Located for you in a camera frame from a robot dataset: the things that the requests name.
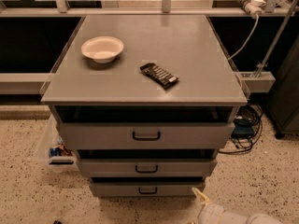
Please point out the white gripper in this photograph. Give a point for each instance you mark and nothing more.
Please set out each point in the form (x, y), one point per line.
(209, 213)

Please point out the grey bottom drawer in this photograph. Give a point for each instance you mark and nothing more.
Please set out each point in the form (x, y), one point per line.
(145, 186)

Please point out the grey drawer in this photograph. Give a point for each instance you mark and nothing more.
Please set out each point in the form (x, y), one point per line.
(85, 127)
(145, 186)
(146, 162)

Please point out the grey drawer cabinet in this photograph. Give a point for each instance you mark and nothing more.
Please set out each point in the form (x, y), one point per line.
(183, 45)

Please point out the grey middle drawer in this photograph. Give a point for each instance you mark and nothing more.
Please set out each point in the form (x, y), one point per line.
(146, 162)

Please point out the grey top drawer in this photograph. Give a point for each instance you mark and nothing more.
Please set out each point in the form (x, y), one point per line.
(85, 127)

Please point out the blue electronic box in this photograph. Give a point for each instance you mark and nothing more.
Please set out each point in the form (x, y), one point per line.
(242, 132)

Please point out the black snack bar wrapper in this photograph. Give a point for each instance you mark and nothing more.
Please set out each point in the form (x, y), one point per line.
(159, 75)

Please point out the dark grey side cabinet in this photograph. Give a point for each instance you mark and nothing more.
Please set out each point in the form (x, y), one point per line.
(283, 106)

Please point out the diagonal metal rod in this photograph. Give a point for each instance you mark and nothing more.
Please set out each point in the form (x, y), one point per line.
(260, 66)

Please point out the small black floor object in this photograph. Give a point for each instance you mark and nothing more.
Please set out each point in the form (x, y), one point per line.
(57, 222)

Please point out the clear plastic storage box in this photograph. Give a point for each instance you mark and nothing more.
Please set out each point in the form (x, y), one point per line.
(51, 151)

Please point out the white paper bowl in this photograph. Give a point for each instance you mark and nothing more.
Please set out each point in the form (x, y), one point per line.
(102, 49)

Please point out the white power strip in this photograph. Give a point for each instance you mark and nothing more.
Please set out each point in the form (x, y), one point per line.
(252, 7)

